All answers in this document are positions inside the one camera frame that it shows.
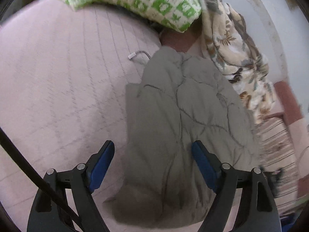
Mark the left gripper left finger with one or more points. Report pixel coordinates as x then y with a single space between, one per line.
82 180

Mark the grey quilted puffer jacket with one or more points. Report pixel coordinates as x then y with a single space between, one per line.
181 98

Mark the striped floral pillow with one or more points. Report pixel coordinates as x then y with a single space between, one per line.
278 163

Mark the pink quilted mattress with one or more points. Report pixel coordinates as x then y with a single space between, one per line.
64 79

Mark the leaf print fleece blanket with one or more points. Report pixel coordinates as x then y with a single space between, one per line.
226 41

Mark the red-brown bed headboard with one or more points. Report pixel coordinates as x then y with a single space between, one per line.
287 109

